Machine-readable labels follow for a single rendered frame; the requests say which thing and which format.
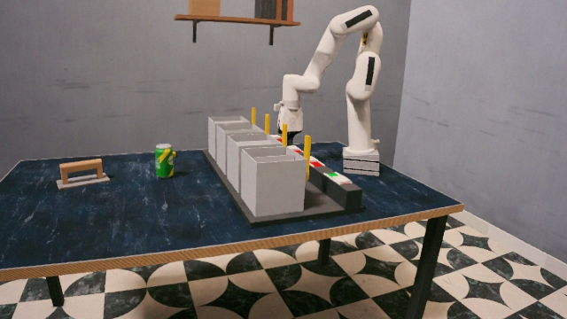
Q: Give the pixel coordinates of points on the green drink can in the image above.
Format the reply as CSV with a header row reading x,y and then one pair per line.
x,y
164,161

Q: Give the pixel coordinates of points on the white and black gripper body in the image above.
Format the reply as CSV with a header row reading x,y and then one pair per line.
x,y
291,116

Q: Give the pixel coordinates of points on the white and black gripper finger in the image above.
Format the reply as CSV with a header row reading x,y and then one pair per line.
x,y
292,134
288,137

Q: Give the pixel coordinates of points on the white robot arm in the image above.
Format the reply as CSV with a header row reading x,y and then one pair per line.
x,y
359,89

